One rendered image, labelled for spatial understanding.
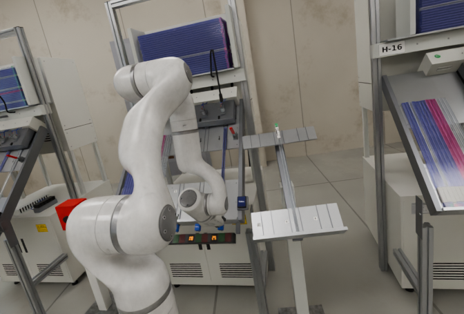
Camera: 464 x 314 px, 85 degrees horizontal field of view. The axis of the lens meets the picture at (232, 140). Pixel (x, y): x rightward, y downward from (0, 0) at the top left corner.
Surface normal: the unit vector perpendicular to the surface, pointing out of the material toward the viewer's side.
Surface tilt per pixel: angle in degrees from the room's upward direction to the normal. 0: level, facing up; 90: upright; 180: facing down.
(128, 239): 87
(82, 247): 95
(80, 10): 90
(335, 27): 90
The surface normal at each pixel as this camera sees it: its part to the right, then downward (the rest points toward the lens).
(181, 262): -0.19, 0.26
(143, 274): 0.13, -0.79
